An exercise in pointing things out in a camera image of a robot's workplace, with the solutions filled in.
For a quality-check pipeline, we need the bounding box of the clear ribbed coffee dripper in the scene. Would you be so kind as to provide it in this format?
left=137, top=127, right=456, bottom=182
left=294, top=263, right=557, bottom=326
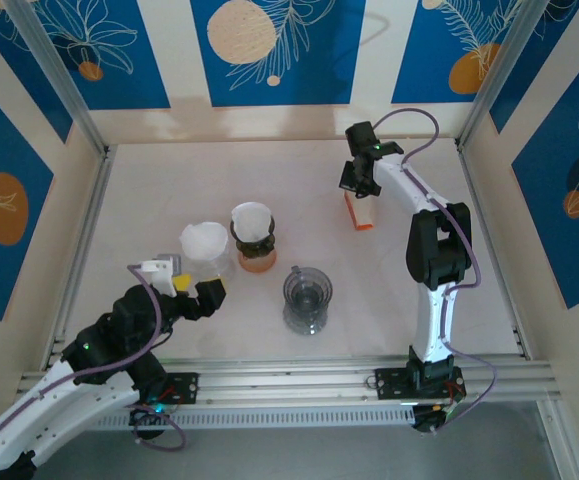
left=178, top=222, right=238, bottom=287

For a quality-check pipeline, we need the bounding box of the orange filter holder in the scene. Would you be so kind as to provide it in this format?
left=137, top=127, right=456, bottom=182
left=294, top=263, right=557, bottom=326
left=343, top=192, right=374, bottom=232

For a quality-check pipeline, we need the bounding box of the orange transparent coffee dripper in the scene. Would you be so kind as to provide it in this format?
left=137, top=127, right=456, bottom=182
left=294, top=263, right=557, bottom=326
left=237, top=247, right=279, bottom=274

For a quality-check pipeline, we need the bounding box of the olive green coffee dripper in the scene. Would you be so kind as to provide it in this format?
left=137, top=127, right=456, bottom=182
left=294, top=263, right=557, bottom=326
left=229, top=214, right=278, bottom=259

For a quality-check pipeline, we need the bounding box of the grey transparent coffee dripper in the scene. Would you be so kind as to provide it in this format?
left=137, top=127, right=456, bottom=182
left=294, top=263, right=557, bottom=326
left=282, top=265, right=334, bottom=321

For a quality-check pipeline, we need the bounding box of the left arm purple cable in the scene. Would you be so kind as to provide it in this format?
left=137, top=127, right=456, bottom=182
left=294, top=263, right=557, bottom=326
left=0, top=263, right=189, bottom=459

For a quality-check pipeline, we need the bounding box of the aluminium side rail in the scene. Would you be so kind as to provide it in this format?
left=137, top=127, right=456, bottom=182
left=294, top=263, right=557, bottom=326
left=43, top=144, right=116, bottom=371
left=456, top=142, right=528, bottom=359

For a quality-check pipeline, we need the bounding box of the long aluminium base rail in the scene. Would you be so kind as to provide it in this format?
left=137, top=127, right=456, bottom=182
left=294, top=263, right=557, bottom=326
left=21, top=353, right=555, bottom=407

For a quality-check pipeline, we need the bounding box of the grey slotted cable duct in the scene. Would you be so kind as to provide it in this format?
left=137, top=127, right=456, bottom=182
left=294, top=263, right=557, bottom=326
left=88, top=405, right=416, bottom=432

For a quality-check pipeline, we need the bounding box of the aluminium frame post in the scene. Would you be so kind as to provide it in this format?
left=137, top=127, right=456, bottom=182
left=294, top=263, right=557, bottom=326
left=6, top=0, right=109, bottom=157
left=456, top=0, right=558, bottom=151

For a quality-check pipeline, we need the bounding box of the aluminium frame leg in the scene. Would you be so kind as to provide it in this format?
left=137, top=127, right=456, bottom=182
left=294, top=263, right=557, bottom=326
left=536, top=399, right=579, bottom=480

